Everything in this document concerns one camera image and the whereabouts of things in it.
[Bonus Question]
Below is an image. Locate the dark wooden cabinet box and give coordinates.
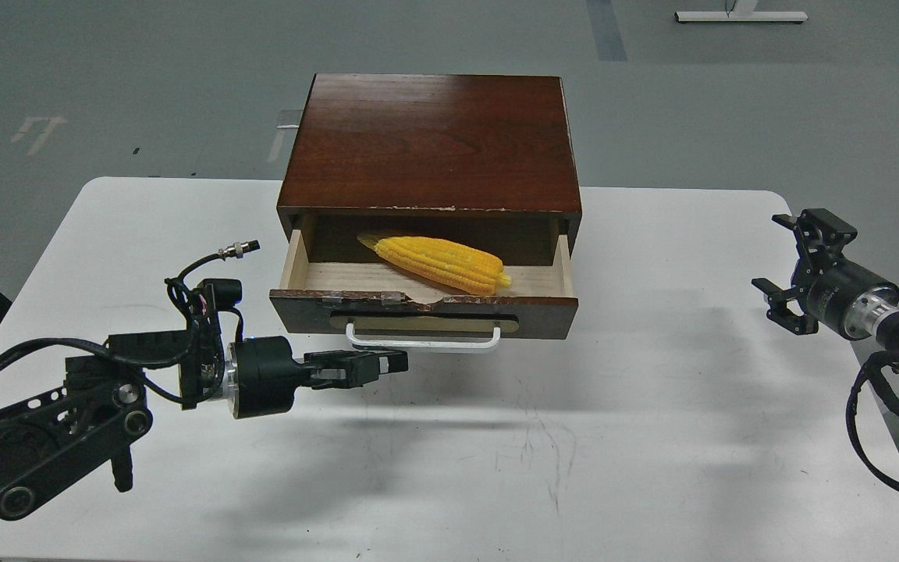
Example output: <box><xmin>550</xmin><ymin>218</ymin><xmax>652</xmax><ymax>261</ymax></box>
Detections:
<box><xmin>277</xmin><ymin>73</ymin><xmax>582</xmax><ymax>238</ymax></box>

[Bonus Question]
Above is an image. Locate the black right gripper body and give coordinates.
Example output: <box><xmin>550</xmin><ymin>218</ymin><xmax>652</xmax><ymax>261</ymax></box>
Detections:
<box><xmin>791</xmin><ymin>258</ymin><xmax>899</xmax><ymax>341</ymax></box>

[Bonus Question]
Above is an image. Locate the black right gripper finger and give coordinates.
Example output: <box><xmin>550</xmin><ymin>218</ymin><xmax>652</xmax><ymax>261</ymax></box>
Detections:
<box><xmin>752</xmin><ymin>278</ymin><xmax>819</xmax><ymax>336</ymax></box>
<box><xmin>772</xmin><ymin>208</ymin><xmax>858</xmax><ymax>266</ymax></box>

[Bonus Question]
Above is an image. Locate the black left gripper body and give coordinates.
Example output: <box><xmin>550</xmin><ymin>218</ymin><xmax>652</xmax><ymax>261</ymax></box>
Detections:
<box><xmin>222</xmin><ymin>336</ymin><xmax>314</xmax><ymax>419</ymax></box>

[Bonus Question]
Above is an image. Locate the white table leg base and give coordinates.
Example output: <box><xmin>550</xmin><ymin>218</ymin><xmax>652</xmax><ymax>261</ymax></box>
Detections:
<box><xmin>675</xmin><ymin>1</ymin><xmax>808</xmax><ymax>24</ymax></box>

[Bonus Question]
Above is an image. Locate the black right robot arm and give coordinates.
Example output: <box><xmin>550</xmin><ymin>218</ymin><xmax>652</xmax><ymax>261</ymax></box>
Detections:
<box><xmin>752</xmin><ymin>208</ymin><xmax>899</xmax><ymax>493</ymax></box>

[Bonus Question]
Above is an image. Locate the wooden drawer with white handle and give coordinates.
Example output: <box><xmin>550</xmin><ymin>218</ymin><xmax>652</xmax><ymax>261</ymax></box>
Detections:
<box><xmin>270</xmin><ymin>213</ymin><xmax>578</xmax><ymax>340</ymax></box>

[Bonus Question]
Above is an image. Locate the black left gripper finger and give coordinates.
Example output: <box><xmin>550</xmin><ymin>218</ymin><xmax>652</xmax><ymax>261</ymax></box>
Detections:
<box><xmin>307</xmin><ymin>367</ymin><xmax>382</xmax><ymax>389</ymax></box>
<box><xmin>303</xmin><ymin>349</ymin><xmax>409</xmax><ymax>375</ymax></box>

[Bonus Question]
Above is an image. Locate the yellow corn cob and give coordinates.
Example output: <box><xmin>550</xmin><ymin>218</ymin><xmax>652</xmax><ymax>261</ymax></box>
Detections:
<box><xmin>357</xmin><ymin>231</ymin><xmax>513</xmax><ymax>296</ymax></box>

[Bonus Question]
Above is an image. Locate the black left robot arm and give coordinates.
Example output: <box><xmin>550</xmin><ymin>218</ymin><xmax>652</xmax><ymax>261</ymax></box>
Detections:
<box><xmin>0</xmin><ymin>240</ymin><xmax>409</xmax><ymax>521</ymax></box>

